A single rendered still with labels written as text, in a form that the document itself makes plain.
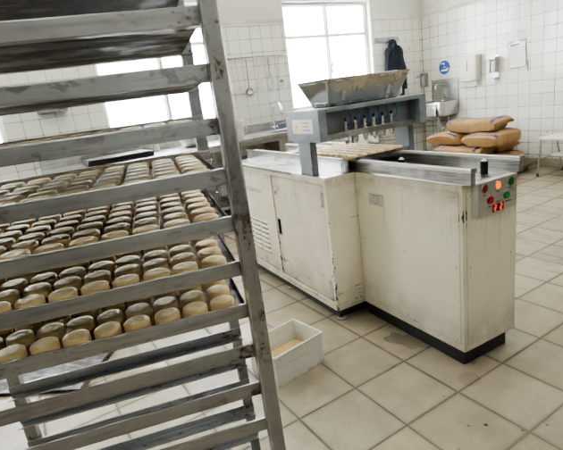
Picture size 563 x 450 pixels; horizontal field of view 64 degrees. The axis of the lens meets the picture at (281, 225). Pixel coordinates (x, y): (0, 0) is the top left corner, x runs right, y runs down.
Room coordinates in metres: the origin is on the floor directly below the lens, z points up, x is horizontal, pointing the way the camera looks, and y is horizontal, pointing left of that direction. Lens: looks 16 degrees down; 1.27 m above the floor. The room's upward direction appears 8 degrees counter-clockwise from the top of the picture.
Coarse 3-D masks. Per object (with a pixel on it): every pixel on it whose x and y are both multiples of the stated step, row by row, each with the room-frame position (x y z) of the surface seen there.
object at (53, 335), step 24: (192, 288) 0.93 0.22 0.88; (216, 288) 0.91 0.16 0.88; (96, 312) 0.89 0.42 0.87; (120, 312) 0.85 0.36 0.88; (144, 312) 0.85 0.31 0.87; (168, 312) 0.82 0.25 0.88; (192, 312) 0.81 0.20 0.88; (0, 336) 0.84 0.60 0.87; (24, 336) 0.80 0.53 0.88; (48, 336) 0.80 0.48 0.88; (72, 336) 0.78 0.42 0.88; (96, 336) 0.77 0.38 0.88; (0, 360) 0.73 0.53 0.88
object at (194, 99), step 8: (184, 56) 1.22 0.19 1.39; (192, 56) 1.22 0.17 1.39; (184, 64) 1.22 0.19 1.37; (192, 96) 1.22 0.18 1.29; (192, 104) 1.22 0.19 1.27; (200, 104) 1.22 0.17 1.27; (192, 112) 1.21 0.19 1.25; (200, 112) 1.22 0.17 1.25; (200, 144) 1.22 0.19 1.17; (216, 200) 1.22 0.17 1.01; (224, 240) 1.22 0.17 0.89; (232, 328) 1.22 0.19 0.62; (232, 344) 1.22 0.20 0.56; (240, 344) 1.22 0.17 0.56; (240, 368) 1.22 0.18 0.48; (240, 376) 1.22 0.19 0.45; (248, 400) 1.22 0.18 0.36; (256, 440) 1.22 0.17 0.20; (256, 448) 1.22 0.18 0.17
